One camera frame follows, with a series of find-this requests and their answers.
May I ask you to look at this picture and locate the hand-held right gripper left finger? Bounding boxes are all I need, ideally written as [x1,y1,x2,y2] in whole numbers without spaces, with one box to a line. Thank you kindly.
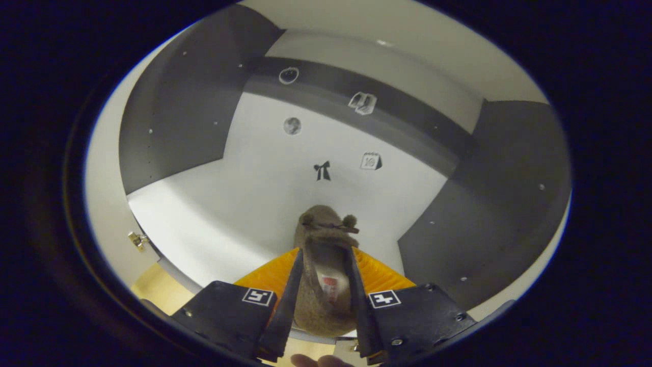
[171,248,305,363]

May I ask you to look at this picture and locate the brown fuzzy shoe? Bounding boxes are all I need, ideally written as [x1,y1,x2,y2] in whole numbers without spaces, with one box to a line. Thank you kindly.
[293,205,360,338]

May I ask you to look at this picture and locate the white shoe cabinet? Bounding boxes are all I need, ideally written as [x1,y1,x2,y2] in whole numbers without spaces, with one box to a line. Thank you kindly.
[118,0,572,341]

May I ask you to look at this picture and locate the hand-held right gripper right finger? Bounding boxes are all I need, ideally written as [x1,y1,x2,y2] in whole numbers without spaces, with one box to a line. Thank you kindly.
[346,247,478,365]

